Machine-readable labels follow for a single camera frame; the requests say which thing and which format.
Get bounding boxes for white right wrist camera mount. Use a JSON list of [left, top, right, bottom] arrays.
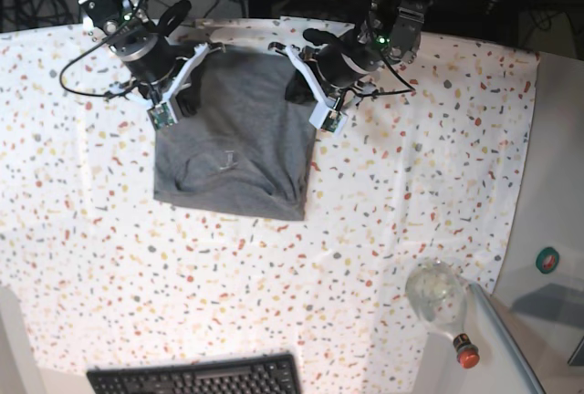
[[107, 42, 227, 131]]

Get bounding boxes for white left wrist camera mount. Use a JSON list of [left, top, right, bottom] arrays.
[[267, 40, 378, 134]]

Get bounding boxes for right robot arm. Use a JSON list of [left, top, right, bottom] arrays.
[[78, 0, 202, 129]]

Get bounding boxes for grey metal bar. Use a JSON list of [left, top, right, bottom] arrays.
[[464, 284, 544, 394]]

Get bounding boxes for black computer keyboard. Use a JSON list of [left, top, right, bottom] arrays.
[[86, 353, 302, 394]]

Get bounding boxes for grey t-shirt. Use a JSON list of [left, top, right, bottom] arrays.
[[153, 51, 316, 222]]

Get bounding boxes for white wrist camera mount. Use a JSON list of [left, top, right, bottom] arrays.
[[267, 40, 378, 134], [107, 42, 227, 131]]

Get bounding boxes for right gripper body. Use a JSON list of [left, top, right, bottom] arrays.
[[131, 42, 192, 98]]

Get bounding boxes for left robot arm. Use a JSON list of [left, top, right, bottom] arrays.
[[297, 0, 433, 98]]

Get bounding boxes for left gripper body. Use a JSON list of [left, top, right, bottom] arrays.
[[314, 43, 379, 89]]

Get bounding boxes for green tape roll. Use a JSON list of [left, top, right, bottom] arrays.
[[536, 247, 560, 275]]

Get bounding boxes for clear round glass bottle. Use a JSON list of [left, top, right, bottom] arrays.
[[405, 258, 480, 369]]

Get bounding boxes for terrazzo patterned table cloth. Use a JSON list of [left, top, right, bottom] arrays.
[[1, 26, 538, 393]]

